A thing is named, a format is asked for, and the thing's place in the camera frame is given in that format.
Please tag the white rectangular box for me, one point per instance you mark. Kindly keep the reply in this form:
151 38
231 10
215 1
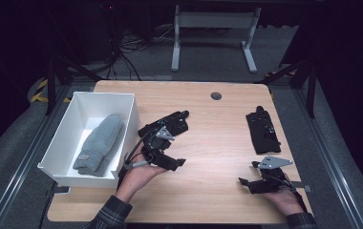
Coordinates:
77 109

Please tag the black metal stand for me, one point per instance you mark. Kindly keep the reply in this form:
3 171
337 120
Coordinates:
60 68
303 73

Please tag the white metal desk frame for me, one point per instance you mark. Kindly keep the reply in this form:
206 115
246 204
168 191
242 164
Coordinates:
214 20

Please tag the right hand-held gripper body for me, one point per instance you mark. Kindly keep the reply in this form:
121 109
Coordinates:
275 175

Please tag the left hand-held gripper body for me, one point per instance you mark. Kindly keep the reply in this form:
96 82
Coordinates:
157 144

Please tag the grey fluffy mitten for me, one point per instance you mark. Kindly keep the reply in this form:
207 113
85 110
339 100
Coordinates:
101 140
108 167

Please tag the yellow black hazard tape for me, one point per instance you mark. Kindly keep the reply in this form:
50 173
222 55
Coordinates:
39 92

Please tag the person's right hand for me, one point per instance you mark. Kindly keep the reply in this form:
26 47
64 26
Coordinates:
284 200

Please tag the person's left hand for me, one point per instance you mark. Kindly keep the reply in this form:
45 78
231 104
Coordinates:
139 178

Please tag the aluminium floor rail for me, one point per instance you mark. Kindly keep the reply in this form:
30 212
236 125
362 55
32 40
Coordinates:
329 152
20 168

